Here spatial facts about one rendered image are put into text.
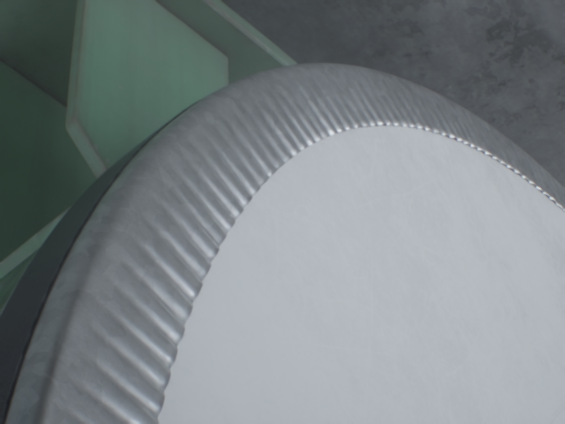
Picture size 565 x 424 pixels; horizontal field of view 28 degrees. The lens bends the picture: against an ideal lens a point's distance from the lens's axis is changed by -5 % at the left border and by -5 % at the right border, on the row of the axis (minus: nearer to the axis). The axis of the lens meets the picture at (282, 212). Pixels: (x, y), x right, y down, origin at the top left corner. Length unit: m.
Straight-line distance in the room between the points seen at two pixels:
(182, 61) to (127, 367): 0.61
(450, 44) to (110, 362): 0.77
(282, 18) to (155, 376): 0.70
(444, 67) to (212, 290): 0.70
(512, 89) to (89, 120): 0.49
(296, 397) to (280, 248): 0.08
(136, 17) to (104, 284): 0.58
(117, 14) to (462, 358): 0.46
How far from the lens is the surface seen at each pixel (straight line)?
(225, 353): 0.42
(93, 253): 0.39
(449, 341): 0.59
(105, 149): 0.80
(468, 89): 1.13
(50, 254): 0.42
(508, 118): 1.17
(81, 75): 0.83
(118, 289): 0.39
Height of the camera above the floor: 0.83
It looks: 43 degrees down
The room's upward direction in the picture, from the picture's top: 173 degrees clockwise
